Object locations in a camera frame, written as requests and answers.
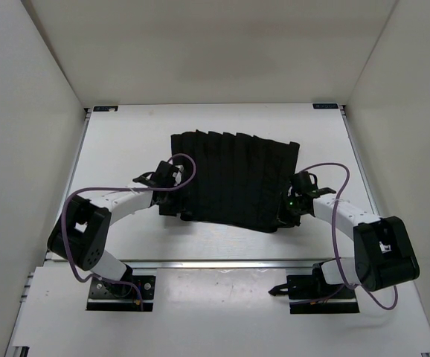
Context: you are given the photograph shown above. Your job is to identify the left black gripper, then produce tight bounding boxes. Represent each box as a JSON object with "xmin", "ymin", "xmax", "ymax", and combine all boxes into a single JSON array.
[{"xmin": 158, "ymin": 181, "xmax": 193, "ymax": 217}]

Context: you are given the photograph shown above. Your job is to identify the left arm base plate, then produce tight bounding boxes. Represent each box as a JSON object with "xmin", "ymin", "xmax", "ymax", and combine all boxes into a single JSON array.
[{"xmin": 86, "ymin": 270, "xmax": 156, "ymax": 312}]

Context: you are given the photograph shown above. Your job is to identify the blue corner label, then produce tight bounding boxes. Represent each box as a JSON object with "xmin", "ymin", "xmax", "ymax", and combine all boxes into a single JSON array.
[
  {"xmin": 312, "ymin": 103, "xmax": 338, "ymax": 110},
  {"xmin": 92, "ymin": 106, "xmax": 118, "ymax": 112}
]

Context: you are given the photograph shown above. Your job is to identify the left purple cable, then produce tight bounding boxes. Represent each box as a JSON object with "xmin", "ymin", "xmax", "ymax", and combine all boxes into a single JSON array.
[{"xmin": 61, "ymin": 152, "xmax": 197, "ymax": 309}]

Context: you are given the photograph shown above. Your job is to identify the left blue corner label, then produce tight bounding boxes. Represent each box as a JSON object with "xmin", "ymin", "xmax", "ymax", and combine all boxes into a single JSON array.
[{"xmin": 92, "ymin": 106, "xmax": 118, "ymax": 112}]

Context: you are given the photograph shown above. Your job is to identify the right blue corner label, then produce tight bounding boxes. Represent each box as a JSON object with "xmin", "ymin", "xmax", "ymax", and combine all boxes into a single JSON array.
[{"xmin": 312, "ymin": 103, "xmax": 338, "ymax": 110}]

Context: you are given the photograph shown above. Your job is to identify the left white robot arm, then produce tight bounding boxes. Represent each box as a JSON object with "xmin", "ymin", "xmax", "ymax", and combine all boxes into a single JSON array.
[{"xmin": 47, "ymin": 161, "xmax": 184, "ymax": 296}]

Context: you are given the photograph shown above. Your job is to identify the aluminium table rail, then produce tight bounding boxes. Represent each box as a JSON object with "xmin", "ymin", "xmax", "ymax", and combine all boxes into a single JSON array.
[{"xmin": 126, "ymin": 260, "xmax": 320, "ymax": 269}]

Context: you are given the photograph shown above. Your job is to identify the black pleated skirt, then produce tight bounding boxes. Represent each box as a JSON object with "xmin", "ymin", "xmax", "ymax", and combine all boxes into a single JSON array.
[{"xmin": 159, "ymin": 131, "xmax": 301, "ymax": 233}]

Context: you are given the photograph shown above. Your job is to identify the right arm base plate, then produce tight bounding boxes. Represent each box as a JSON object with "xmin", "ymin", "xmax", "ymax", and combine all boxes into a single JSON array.
[{"xmin": 268, "ymin": 273, "xmax": 360, "ymax": 315}]

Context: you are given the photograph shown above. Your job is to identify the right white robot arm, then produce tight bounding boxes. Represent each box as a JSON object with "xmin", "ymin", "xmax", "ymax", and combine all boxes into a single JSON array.
[{"xmin": 285, "ymin": 172, "xmax": 420, "ymax": 298}]

